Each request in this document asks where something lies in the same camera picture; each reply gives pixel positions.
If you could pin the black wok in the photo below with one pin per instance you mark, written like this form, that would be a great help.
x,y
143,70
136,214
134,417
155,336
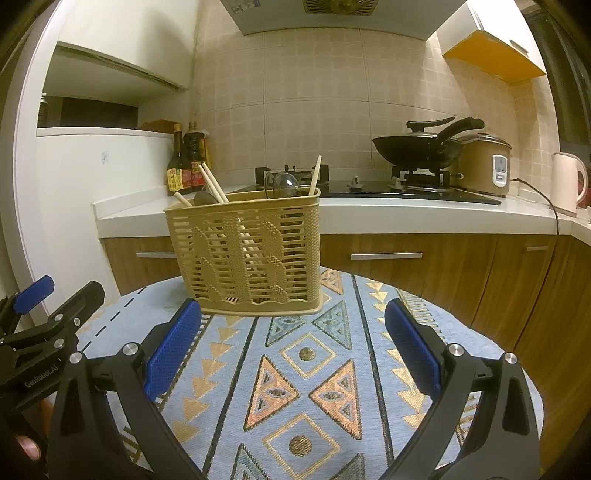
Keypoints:
x,y
415,152

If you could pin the dark sauce bottle red label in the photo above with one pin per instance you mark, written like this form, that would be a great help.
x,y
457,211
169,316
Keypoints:
x,y
196,157

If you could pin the brown wooden box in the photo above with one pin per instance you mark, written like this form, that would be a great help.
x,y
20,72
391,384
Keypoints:
x,y
159,125

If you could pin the black burner grate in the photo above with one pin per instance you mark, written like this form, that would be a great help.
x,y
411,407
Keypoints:
x,y
422,177
304,175

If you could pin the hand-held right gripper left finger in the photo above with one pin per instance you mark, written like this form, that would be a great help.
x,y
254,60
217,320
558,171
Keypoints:
x,y
173,350

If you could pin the beige plastic utensil basket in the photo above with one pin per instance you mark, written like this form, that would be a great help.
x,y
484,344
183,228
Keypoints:
x,y
240,258

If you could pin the white kitchen countertop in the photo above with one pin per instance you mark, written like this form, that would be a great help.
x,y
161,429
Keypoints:
x,y
369,214

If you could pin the grey range hood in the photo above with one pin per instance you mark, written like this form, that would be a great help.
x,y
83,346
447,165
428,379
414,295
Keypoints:
x,y
341,14

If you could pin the metal stove knob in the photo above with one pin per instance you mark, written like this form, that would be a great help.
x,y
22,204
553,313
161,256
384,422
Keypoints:
x,y
356,183
397,183

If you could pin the black glass gas cooktop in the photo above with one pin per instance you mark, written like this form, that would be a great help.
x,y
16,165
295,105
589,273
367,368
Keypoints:
x,y
369,194

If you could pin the white electric kettle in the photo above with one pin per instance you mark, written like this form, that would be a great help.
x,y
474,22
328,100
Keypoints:
x,y
565,184

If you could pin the white and orange wall cabinet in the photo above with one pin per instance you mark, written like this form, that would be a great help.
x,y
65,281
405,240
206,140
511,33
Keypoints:
x,y
489,46

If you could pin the white refrigerator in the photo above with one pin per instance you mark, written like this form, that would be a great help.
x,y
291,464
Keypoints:
x,y
92,194

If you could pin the person's left hand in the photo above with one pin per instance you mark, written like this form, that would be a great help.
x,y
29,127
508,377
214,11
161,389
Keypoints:
x,y
30,448

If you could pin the blue patterned tablecloth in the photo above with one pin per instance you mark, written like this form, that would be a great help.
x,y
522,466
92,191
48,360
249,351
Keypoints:
x,y
304,392

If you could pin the black plastic spoon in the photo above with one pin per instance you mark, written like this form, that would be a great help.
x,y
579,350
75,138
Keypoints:
x,y
205,198

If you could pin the dark sauce bottle yellow cap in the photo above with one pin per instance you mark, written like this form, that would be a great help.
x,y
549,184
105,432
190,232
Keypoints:
x,y
178,170

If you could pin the beige rice cooker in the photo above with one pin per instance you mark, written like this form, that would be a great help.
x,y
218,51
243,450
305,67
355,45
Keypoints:
x,y
480,166

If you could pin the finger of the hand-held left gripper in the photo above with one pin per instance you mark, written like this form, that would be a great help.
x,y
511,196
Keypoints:
x,y
81,304
33,295

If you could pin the grey translucent spoon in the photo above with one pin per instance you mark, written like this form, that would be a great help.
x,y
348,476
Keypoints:
x,y
286,182

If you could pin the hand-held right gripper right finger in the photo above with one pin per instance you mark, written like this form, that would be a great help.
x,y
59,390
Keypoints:
x,y
413,350

